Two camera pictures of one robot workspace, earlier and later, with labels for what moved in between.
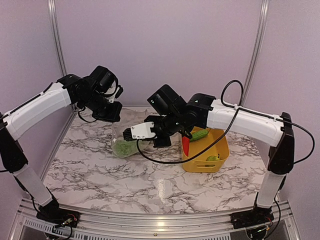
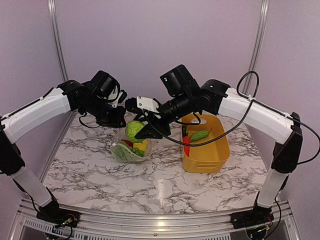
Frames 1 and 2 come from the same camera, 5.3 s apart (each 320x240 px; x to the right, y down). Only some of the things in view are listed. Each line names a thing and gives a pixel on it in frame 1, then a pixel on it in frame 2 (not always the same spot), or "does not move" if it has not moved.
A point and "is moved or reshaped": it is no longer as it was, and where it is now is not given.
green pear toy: (211, 158) is moved or reshaped
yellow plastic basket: (214, 160) does not move
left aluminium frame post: (57, 35) does not move
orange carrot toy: (186, 141) does not move
